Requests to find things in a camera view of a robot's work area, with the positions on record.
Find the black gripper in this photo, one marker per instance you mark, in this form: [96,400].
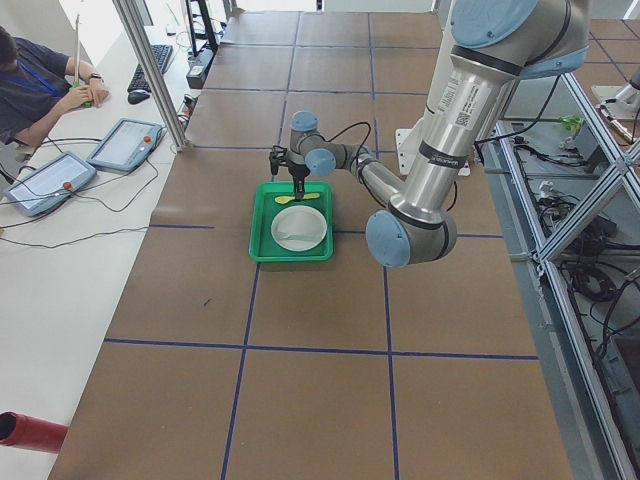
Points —
[298,174]

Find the yellow plastic spoon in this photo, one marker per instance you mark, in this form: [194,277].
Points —
[286,199]

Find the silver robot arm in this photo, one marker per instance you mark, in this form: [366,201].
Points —
[489,44]

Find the white round plate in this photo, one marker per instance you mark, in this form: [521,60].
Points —
[299,219]

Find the green plastic tray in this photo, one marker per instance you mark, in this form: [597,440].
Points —
[262,247]

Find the far teach pendant tablet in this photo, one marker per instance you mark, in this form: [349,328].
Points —
[126,145]

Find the teach pendant tablet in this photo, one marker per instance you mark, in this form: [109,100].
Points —
[126,145]
[50,185]

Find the black computer mouse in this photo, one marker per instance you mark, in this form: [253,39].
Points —
[137,96]

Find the near teach pendant tablet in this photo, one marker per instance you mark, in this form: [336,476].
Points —
[50,185]

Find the seated person dark shirt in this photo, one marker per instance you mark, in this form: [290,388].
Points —
[39,86]

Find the red cylinder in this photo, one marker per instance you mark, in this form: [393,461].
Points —
[30,433]

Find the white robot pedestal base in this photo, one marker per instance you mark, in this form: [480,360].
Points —
[408,140]

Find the aluminium frame post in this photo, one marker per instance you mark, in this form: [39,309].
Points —
[133,25]

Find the aluminium side frame rack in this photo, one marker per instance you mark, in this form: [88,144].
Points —
[568,157]

